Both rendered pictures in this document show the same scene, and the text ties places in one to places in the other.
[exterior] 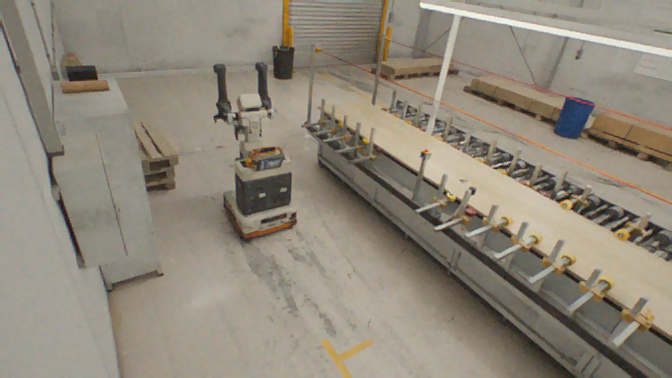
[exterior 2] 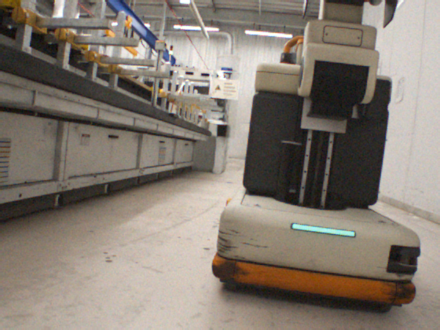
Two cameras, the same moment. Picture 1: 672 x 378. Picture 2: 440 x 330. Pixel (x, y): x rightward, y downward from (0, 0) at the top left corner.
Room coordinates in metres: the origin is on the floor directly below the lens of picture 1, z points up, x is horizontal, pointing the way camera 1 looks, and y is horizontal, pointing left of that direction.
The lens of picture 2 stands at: (4.50, 1.33, 0.45)
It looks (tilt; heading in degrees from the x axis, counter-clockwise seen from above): 3 degrees down; 222
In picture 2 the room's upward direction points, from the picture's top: 7 degrees clockwise
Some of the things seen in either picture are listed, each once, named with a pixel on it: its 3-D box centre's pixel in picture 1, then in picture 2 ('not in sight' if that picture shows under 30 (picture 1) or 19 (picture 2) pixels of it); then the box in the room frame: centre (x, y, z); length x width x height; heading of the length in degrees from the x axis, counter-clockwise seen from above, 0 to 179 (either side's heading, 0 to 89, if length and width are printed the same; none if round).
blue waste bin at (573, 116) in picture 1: (573, 118); not in sight; (7.22, -4.69, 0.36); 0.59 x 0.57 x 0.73; 126
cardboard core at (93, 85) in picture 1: (85, 86); not in sight; (2.68, 1.94, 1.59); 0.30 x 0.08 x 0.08; 126
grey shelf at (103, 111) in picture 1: (111, 184); not in sight; (2.59, 1.87, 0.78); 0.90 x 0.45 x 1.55; 36
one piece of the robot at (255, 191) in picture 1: (262, 178); (316, 126); (3.25, 0.71, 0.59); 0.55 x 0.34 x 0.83; 125
